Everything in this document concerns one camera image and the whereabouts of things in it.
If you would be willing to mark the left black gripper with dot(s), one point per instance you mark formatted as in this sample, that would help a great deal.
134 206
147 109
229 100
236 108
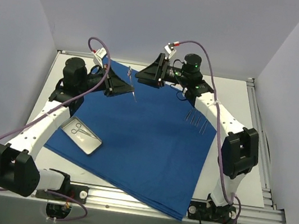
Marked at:
109 82

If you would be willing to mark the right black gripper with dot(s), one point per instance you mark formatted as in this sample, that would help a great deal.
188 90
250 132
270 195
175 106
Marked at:
162 70

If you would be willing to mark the steel ring-handled forceps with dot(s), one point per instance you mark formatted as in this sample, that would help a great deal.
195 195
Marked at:
79 128

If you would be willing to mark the steel ring-handled scissors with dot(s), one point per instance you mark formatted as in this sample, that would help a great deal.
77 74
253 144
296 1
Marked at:
131 81

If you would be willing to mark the steel instrument tray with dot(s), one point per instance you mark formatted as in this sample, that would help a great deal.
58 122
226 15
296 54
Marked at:
85 143

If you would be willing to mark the blue surgical wrap cloth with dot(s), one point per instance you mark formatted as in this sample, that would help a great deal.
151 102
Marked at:
148 149

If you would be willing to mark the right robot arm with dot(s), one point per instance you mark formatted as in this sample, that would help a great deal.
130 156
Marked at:
238 146

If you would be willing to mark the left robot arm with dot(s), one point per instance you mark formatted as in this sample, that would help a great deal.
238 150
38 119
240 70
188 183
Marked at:
18 171

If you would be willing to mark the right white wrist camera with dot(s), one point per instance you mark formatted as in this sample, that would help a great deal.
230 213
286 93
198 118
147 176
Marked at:
170 50

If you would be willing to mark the aluminium back rail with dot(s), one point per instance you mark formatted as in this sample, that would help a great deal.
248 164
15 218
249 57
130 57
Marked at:
144 64

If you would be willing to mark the aluminium rail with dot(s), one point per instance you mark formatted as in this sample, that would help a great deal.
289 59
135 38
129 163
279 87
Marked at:
264 155
111 199
144 64

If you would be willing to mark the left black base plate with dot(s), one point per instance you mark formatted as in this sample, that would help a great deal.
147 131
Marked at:
77 192

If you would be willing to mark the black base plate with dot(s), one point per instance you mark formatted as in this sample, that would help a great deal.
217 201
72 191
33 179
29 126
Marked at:
207 211
77 192

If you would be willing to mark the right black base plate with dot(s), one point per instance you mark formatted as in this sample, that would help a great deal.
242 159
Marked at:
207 211

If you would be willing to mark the aluminium right rail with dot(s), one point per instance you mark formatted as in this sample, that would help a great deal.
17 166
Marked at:
264 155

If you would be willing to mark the aluminium front rail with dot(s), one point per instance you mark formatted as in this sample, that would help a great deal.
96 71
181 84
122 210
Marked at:
111 199

